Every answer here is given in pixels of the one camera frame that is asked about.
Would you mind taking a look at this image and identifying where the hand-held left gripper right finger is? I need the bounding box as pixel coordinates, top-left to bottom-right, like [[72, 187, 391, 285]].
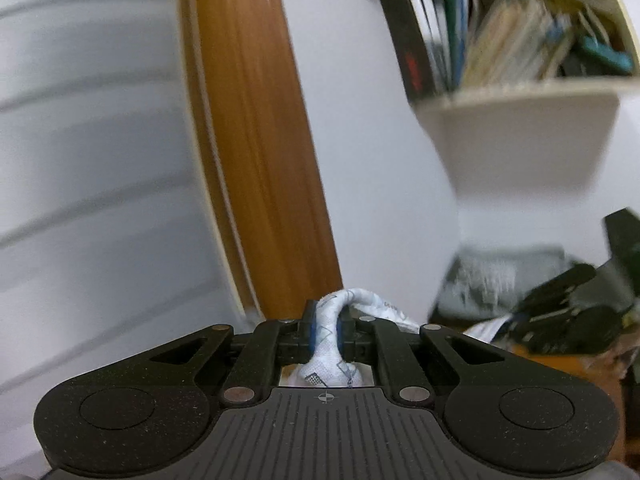
[[337, 305, 506, 406]]

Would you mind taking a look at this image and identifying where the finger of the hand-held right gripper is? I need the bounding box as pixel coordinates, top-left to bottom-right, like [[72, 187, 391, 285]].
[[522, 306, 623, 356], [515, 263, 598, 317]]

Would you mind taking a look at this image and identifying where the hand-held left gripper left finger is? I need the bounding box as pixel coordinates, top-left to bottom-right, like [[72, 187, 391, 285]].
[[150, 300, 318, 406]]

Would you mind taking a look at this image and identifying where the white patterned shirt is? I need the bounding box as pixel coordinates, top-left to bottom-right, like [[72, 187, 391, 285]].
[[295, 287, 518, 388]]

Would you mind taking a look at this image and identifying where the grey printed sweatshirt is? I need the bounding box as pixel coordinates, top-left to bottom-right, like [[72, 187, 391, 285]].
[[437, 246, 568, 321]]

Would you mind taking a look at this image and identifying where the teal object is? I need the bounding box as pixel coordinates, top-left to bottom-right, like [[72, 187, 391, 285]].
[[577, 35, 635, 76]]

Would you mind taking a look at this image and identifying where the row of books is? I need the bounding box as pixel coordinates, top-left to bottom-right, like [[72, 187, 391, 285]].
[[415, 0, 581, 93]]

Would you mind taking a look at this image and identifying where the grey window blind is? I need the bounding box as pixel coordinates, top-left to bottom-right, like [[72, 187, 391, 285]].
[[0, 0, 261, 463]]

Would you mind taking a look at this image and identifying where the white wall shelf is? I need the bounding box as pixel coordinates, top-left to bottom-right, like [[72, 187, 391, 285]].
[[415, 0, 640, 201]]

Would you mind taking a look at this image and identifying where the wooden window frame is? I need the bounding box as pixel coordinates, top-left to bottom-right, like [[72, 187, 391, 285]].
[[177, 0, 346, 322]]

